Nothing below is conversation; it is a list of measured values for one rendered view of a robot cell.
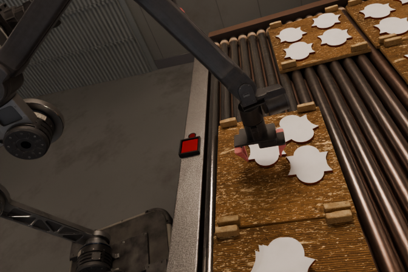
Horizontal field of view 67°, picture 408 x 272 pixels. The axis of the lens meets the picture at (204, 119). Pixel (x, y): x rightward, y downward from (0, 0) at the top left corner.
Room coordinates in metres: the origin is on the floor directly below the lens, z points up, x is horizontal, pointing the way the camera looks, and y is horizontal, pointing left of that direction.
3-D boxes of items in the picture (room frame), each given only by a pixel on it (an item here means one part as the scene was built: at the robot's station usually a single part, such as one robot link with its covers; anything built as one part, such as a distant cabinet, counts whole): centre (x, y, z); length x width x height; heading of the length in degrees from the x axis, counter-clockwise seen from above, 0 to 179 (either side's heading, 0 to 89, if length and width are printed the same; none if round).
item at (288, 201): (0.63, -0.14, 0.93); 0.41 x 0.35 x 0.02; 162
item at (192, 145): (0.84, 0.08, 0.92); 0.06 x 0.06 x 0.01; 73
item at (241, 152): (0.64, -0.09, 1.00); 0.07 x 0.07 x 0.09; 71
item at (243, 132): (0.63, -0.12, 1.08); 0.10 x 0.07 x 0.07; 71
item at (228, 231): (0.46, 0.06, 0.95); 0.06 x 0.02 x 0.03; 73
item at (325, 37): (1.20, -0.59, 0.94); 0.41 x 0.35 x 0.04; 163
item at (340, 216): (0.38, -0.20, 0.95); 0.06 x 0.02 x 0.03; 73
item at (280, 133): (0.62, -0.15, 1.00); 0.07 x 0.07 x 0.09; 71
